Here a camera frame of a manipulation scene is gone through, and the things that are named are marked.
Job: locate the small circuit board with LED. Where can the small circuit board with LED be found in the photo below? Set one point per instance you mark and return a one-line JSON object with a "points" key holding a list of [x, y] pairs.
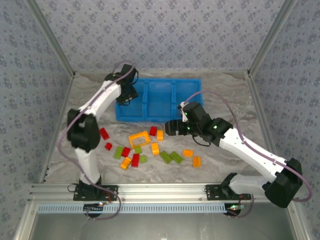
{"points": [[94, 206], [235, 207]]}

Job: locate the wide aluminium mounting rail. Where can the wide aluminium mounting rail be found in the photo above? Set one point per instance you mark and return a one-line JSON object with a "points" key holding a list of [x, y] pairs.
{"points": [[162, 192]]}

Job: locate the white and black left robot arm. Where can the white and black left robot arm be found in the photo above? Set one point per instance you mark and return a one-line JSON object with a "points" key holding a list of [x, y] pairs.
{"points": [[86, 132]]}

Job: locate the small red lego brick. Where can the small red lego brick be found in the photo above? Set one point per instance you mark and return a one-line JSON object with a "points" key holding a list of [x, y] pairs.
{"points": [[108, 146]]}

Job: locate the small green lego brick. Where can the small green lego brick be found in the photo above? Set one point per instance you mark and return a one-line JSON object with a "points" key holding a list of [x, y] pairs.
{"points": [[138, 150], [143, 159]]}

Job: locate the aluminium side rail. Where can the aluminium side rail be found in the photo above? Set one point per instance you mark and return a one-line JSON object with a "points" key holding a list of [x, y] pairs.
{"points": [[57, 125], [260, 112]]}

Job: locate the orange lego brick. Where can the orange lego brick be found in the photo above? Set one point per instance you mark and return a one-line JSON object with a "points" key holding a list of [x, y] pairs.
{"points": [[197, 161], [126, 163], [188, 153]]}

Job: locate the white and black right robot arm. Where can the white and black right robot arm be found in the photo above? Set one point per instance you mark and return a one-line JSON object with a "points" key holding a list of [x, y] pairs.
{"points": [[250, 150]]}

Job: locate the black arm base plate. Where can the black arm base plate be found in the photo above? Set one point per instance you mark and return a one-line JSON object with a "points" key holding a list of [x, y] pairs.
{"points": [[112, 192], [212, 192]]}

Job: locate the yellow lego brick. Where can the yellow lego brick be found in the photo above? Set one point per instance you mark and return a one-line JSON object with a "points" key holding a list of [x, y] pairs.
{"points": [[160, 135], [155, 148]]}

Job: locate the aluminium frame post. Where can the aluminium frame post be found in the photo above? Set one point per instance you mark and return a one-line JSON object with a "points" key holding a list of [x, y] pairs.
{"points": [[272, 37], [52, 41]]}

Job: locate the orange lego window frame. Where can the orange lego window frame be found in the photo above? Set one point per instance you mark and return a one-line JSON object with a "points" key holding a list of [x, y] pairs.
{"points": [[132, 141]]}

